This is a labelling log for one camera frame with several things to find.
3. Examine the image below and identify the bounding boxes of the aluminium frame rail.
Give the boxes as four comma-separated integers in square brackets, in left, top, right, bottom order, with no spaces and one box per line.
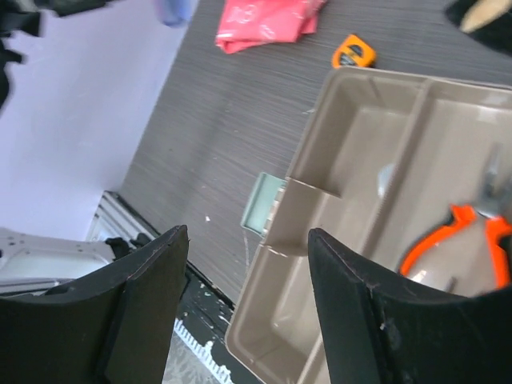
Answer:
[86,191,159,242]

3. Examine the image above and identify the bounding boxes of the grey green toolbox latch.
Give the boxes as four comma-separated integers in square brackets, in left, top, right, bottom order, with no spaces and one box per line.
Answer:
[240,172,286,238]

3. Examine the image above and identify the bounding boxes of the orange handled small pliers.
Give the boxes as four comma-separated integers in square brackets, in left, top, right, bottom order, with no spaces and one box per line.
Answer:
[396,144,511,295]

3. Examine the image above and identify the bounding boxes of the translucent brown plastic toolbox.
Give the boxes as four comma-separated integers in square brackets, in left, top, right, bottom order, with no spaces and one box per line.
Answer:
[226,66,511,383]

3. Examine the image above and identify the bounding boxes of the white slotted cable duct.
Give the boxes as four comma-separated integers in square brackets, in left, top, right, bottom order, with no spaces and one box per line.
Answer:
[174,319,234,384]

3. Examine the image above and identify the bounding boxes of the black floral plush blanket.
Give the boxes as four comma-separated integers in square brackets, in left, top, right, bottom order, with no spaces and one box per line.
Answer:
[444,0,511,56]

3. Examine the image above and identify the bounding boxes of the orange handled adjustable wrench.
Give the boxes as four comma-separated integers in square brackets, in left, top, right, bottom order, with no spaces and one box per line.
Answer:
[377,163,395,198]

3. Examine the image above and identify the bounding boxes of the yellow tape measure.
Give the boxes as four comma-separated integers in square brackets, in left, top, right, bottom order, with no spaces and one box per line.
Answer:
[331,34,377,69]

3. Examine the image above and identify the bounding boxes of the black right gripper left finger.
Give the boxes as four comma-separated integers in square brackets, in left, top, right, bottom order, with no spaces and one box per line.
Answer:
[1,225,189,383]

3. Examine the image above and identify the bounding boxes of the pink printed cloth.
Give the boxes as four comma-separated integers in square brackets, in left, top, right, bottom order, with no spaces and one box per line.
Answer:
[215,0,325,54]

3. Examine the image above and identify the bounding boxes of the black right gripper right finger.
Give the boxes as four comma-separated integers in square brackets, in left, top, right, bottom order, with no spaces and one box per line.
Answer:
[308,228,511,383]

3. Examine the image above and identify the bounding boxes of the blue handled screwdriver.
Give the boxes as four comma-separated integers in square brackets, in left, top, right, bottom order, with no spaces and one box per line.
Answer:
[154,0,198,28]

